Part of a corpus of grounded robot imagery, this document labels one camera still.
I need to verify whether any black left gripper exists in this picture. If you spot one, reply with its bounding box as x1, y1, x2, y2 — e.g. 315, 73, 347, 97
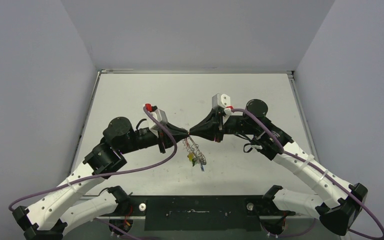
119, 121, 190, 154

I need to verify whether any metal ring disc with keyrings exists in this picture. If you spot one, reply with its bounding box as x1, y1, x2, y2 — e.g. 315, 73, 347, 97
185, 136, 207, 167

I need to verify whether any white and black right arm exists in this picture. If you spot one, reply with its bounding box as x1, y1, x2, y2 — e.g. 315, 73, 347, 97
189, 99, 368, 236

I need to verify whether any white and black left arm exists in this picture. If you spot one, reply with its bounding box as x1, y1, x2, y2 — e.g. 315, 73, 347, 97
12, 117, 189, 240

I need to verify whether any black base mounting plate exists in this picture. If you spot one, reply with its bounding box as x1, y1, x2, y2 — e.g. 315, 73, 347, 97
107, 195, 295, 232

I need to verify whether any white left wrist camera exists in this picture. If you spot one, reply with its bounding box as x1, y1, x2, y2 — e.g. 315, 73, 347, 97
143, 103, 169, 136

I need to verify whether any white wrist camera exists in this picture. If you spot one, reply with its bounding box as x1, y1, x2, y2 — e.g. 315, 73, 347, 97
211, 93, 233, 116
143, 103, 169, 136

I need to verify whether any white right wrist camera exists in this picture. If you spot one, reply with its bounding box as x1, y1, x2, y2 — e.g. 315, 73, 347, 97
211, 93, 233, 116

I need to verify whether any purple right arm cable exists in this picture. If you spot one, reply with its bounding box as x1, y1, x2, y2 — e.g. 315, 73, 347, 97
231, 108, 384, 240

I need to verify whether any aluminium frame rail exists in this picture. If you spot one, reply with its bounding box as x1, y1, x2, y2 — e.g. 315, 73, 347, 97
47, 195, 348, 220

